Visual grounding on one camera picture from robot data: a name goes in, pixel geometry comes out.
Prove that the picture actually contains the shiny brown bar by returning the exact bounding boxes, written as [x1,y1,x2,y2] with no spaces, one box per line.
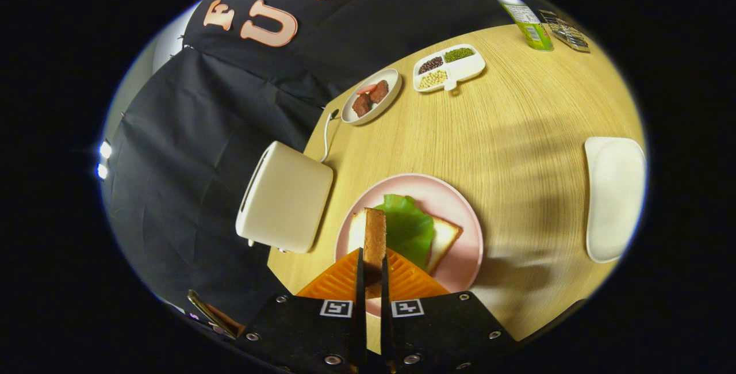
[187,289,245,340]

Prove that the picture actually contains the white bread slice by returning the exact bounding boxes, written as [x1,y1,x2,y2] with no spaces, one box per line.
[348,208,462,276]

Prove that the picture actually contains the black backdrop cloth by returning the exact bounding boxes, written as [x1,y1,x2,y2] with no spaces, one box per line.
[101,0,576,329]

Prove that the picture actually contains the round grey plate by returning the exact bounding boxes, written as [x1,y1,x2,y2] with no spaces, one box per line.
[341,68,403,126]

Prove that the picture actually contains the white toaster cable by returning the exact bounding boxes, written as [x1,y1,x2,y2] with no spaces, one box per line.
[319,110,340,163]

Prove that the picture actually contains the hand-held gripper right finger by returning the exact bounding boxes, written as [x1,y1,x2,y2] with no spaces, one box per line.
[379,249,518,374]

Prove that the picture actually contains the white square plate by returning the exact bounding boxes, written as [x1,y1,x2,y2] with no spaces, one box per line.
[584,136,647,264]

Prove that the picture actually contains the white divided dish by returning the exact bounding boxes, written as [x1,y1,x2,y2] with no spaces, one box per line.
[413,44,486,93]

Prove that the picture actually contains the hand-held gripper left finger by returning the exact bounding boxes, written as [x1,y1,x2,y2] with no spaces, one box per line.
[244,247,367,374]

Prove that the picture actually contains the silver bottle green label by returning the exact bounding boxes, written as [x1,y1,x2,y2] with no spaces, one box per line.
[488,0,555,52]

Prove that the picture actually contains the white toaster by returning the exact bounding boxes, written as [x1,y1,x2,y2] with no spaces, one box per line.
[235,141,334,254]

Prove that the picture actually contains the pink plate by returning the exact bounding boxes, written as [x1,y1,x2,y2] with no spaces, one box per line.
[335,173,485,318]

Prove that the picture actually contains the brown-crust toast slice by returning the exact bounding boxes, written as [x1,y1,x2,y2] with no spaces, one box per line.
[362,208,387,300]

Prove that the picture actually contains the wire cutlery holder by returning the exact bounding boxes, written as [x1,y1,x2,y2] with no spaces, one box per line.
[538,9,591,54]

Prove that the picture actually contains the green lettuce leaf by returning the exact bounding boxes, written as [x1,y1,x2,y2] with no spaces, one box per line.
[374,194,435,271]

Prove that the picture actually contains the pile of yellow soybeans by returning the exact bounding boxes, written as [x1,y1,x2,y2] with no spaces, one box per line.
[419,70,448,89]

